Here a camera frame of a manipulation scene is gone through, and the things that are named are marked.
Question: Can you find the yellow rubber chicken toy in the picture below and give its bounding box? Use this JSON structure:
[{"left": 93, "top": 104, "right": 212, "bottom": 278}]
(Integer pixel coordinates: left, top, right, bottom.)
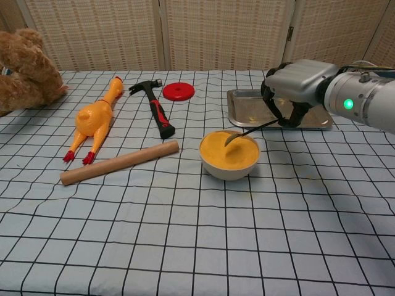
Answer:
[{"left": 63, "top": 76, "right": 125, "bottom": 164}]

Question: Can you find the red plastic disc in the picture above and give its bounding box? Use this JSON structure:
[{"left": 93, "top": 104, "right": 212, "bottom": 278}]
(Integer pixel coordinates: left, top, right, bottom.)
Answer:
[{"left": 162, "top": 82, "right": 196, "bottom": 102}]

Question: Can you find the stainless steel tray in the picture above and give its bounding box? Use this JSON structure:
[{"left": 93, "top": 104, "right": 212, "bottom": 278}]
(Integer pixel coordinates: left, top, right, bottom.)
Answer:
[{"left": 227, "top": 88, "right": 335, "bottom": 130}]

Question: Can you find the cream bowl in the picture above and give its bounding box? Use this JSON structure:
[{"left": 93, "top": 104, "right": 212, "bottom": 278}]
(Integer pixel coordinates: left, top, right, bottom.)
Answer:
[{"left": 199, "top": 129, "right": 262, "bottom": 181}]

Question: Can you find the small dark metal spoon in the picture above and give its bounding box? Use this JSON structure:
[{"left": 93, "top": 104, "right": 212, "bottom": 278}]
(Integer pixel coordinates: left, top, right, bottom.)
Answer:
[{"left": 224, "top": 118, "right": 283, "bottom": 147}]

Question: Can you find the black red claw hammer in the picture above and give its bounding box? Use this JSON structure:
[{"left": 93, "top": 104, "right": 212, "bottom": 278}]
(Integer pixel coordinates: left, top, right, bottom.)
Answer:
[{"left": 128, "top": 78, "right": 176, "bottom": 139}]

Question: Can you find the wooden rolling pin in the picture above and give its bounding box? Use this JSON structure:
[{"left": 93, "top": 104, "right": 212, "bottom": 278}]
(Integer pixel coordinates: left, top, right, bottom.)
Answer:
[{"left": 59, "top": 141, "right": 180, "bottom": 186}]

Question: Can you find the light blue checked tablecloth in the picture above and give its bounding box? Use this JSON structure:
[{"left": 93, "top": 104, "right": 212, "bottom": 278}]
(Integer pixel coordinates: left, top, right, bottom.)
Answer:
[{"left": 0, "top": 70, "right": 395, "bottom": 296}]

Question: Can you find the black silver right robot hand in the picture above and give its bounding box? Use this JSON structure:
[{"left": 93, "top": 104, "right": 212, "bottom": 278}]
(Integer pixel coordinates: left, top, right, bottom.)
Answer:
[{"left": 261, "top": 59, "right": 340, "bottom": 128}]

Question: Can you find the bamboo folding screen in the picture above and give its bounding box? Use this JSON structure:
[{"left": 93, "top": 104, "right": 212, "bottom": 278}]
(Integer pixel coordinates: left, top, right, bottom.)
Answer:
[{"left": 0, "top": 0, "right": 395, "bottom": 73}]

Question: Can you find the brown teddy bear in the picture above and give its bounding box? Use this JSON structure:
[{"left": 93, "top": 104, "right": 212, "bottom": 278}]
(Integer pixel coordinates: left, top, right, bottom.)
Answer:
[{"left": 0, "top": 28, "right": 70, "bottom": 117}]

